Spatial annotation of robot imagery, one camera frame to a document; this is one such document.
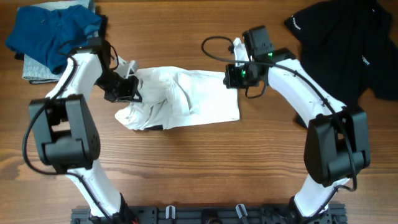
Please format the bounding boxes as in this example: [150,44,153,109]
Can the white t-shirt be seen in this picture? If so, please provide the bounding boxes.
[115,67,240,131]

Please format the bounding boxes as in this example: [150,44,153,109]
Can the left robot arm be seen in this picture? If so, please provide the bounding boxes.
[22,37,142,223]

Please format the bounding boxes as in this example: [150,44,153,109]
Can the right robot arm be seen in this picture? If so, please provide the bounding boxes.
[224,26,371,223]

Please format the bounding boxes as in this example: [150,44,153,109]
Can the light grey folded jeans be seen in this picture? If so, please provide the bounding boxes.
[16,0,108,84]

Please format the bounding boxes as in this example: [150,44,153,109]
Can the blue folded shirt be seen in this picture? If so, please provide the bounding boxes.
[6,5,102,74]

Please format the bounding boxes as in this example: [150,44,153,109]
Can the black folded garment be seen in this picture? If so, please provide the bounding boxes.
[6,1,107,84]

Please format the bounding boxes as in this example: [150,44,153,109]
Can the black t-shirt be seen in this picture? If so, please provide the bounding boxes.
[284,0,397,108]

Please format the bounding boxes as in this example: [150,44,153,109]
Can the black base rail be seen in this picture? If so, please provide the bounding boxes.
[70,203,348,224]

